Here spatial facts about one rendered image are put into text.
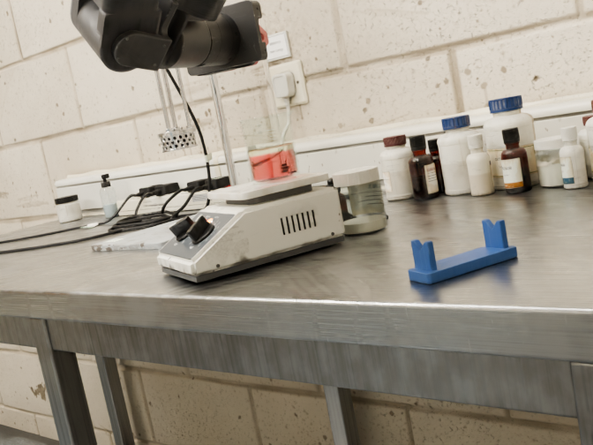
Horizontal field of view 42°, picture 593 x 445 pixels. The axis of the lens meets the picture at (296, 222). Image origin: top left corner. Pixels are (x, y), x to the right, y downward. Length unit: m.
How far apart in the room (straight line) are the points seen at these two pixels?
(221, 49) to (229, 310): 0.28
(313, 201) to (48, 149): 1.49
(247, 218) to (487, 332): 0.36
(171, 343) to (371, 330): 0.33
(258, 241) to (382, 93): 0.62
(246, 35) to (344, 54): 0.63
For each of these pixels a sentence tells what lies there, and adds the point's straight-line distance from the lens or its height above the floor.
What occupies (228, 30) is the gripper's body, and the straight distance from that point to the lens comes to 0.85.
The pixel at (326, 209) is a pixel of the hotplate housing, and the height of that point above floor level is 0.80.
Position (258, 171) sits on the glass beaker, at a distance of 0.93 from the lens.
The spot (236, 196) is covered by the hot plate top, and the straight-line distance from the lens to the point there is 0.88.
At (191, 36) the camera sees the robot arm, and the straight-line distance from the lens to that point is 0.79.
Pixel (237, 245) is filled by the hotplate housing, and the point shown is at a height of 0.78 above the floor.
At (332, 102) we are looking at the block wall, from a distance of 1.50.
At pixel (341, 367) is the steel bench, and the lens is 0.74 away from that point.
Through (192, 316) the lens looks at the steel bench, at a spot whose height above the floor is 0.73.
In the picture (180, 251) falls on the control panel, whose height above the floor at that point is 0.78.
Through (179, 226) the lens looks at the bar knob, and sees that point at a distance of 0.93.
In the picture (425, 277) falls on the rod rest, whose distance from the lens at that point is 0.67.
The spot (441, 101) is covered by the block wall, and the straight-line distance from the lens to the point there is 1.36.
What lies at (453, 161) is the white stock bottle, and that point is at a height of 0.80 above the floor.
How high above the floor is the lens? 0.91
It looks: 8 degrees down
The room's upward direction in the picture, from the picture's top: 11 degrees counter-clockwise
